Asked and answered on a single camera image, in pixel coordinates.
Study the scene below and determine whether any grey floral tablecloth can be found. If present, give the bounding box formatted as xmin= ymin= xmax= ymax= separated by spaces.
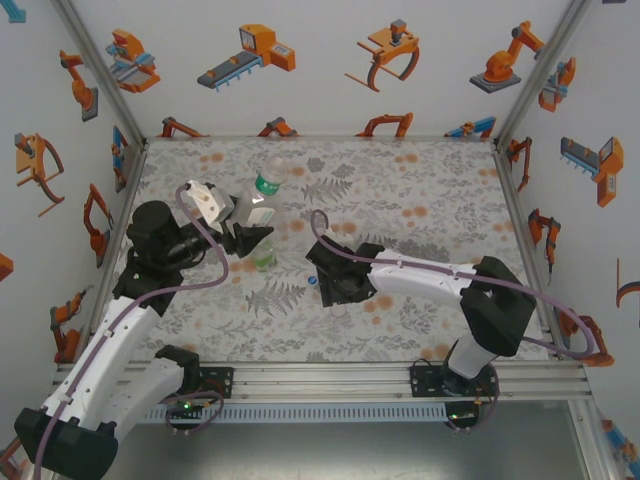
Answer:
xmin=99 ymin=135 xmax=559 ymax=365

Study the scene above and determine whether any long aluminium base rail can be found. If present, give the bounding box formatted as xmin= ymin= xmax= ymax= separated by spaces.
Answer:
xmin=52 ymin=360 xmax=594 ymax=403

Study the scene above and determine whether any slotted grey cable tray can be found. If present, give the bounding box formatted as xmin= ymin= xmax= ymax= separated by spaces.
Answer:
xmin=112 ymin=401 xmax=450 ymax=425

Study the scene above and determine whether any milling machine wall sticker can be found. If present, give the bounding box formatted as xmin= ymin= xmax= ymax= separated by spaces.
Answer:
xmin=103 ymin=27 xmax=162 ymax=95
xmin=537 ymin=55 xmax=578 ymax=114

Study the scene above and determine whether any conveyor machine wall sticker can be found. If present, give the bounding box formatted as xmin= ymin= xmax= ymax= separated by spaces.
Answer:
xmin=558 ymin=135 xmax=626 ymax=210
xmin=195 ymin=23 xmax=298 ymax=94

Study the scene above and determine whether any blue conveyor wall sticker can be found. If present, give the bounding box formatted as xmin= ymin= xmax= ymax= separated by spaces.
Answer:
xmin=601 ymin=417 xmax=640 ymax=474
xmin=110 ymin=124 xmax=131 ymax=195

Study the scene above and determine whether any aluminium table edge rail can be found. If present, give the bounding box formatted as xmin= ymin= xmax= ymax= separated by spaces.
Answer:
xmin=143 ymin=132 xmax=500 ymax=145
xmin=492 ymin=141 xmax=569 ymax=361
xmin=74 ymin=139 xmax=151 ymax=365

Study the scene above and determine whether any purple cable loop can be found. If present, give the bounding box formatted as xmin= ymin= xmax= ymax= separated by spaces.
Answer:
xmin=164 ymin=391 xmax=225 ymax=437
xmin=446 ymin=367 xmax=502 ymax=435

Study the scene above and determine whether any orange claw wall sticker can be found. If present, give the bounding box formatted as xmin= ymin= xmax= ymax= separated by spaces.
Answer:
xmin=613 ymin=257 xmax=640 ymax=309
xmin=343 ymin=18 xmax=422 ymax=94

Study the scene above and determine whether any aluminium frame post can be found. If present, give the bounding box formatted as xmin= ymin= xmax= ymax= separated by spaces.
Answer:
xmin=49 ymin=0 xmax=150 ymax=151
xmin=492 ymin=0 xmax=596 ymax=149
xmin=567 ymin=398 xmax=619 ymax=480

